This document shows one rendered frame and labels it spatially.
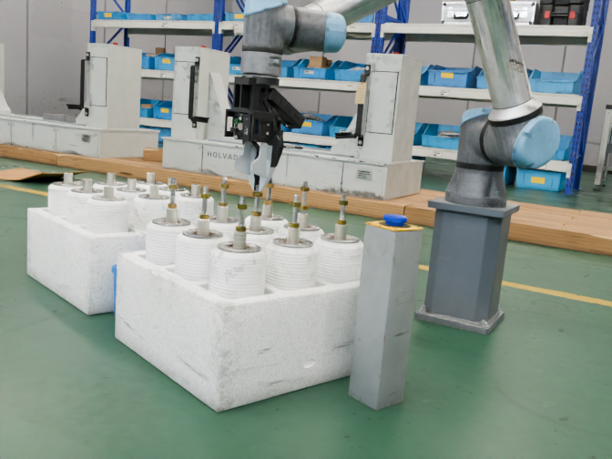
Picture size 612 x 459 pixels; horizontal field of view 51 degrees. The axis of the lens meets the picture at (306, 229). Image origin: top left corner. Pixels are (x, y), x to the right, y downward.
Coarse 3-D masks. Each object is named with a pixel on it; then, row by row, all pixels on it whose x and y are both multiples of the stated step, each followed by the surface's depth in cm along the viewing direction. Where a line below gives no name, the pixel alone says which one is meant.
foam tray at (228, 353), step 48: (144, 288) 122; (192, 288) 110; (336, 288) 117; (144, 336) 123; (192, 336) 109; (240, 336) 104; (288, 336) 111; (336, 336) 119; (192, 384) 110; (240, 384) 106; (288, 384) 113
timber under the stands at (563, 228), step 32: (32, 160) 433; (64, 160) 419; (96, 160) 405; (128, 160) 417; (288, 192) 341; (320, 192) 335; (416, 224) 309; (512, 224) 287; (544, 224) 289; (576, 224) 298; (608, 224) 309
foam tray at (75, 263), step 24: (48, 216) 161; (48, 240) 160; (72, 240) 149; (96, 240) 143; (120, 240) 146; (144, 240) 151; (48, 264) 161; (72, 264) 150; (96, 264) 144; (48, 288) 162; (72, 288) 150; (96, 288) 145; (96, 312) 146
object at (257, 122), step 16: (240, 80) 117; (256, 80) 117; (272, 80) 118; (240, 96) 117; (256, 96) 118; (240, 112) 120; (256, 112) 116; (272, 112) 120; (240, 128) 120; (256, 128) 118; (272, 128) 121
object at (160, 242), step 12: (156, 228) 124; (168, 228) 124; (180, 228) 125; (192, 228) 127; (156, 240) 124; (168, 240) 124; (156, 252) 125; (168, 252) 124; (156, 264) 125; (168, 264) 125
